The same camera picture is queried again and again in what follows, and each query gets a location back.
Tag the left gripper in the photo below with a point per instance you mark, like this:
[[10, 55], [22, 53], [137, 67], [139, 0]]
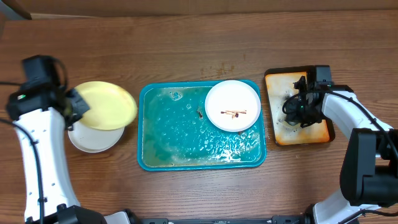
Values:
[[83, 107]]

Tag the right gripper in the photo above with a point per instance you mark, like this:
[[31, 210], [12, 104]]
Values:
[[316, 121]]

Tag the green yellow sponge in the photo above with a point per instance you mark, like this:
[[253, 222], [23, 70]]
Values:
[[292, 108]]

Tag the white plate front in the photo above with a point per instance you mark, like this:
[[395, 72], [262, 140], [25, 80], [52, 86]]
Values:
[[93, 140]]

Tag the white plate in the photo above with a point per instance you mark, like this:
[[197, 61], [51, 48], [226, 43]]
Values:
[[232, 106], [93, 140]]

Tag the yellow plate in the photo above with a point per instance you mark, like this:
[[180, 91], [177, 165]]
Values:
[[111, 107]]

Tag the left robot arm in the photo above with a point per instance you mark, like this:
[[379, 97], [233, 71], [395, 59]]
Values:
[[40, 117]]

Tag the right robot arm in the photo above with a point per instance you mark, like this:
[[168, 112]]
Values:
[[368, 177]]

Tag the black tray with orange liner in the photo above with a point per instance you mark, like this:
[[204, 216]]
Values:
[[280, 87]]

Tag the teal plastic tray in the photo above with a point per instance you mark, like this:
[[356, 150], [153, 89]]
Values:
[[174, 132]]

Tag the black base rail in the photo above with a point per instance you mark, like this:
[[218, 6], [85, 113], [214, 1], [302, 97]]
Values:
[[277, 219]]

